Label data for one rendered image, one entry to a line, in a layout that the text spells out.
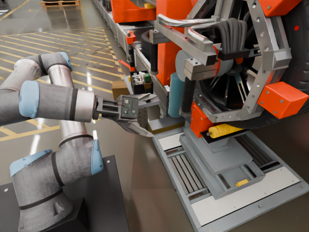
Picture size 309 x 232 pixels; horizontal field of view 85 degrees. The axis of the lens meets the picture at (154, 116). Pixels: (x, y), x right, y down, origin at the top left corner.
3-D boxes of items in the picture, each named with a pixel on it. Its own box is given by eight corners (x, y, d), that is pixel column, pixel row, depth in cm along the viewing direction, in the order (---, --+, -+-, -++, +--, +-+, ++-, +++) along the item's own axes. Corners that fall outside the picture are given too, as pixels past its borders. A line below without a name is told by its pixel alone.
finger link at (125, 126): (136, 137, 53) (114, 120, 51) (134, 137, 55) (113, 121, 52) (144, 126, 55) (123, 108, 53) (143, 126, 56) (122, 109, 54)
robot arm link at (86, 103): (74, 123, 49) (78, 91, 51) (92, 124, 51) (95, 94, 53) (74, 119, 41) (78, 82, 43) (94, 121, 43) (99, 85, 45)
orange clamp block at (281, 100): (272, 98, 59) (296, 114, 52) (254, 103, 57) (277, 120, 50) (283, 80, 54) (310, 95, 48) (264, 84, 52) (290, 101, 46)
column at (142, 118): (148, 128, 162) (146, 91, 134) (138, 130, 159) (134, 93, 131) (145, 121, 169) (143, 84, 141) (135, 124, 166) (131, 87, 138)
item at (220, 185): (260, 182, 113) (266, 174, 106) (214, 200, 103) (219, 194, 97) (215, 130, 148) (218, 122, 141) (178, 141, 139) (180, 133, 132)
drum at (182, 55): (229, 80, 75) (240, 48, 65) (186, 89, 69) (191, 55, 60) (211, 67, 85) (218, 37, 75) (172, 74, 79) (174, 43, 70)
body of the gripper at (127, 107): (139, 122, 48) (94, 118, 43) (130, 125, 55) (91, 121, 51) (140, 96, 49) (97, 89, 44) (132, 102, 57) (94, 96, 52)
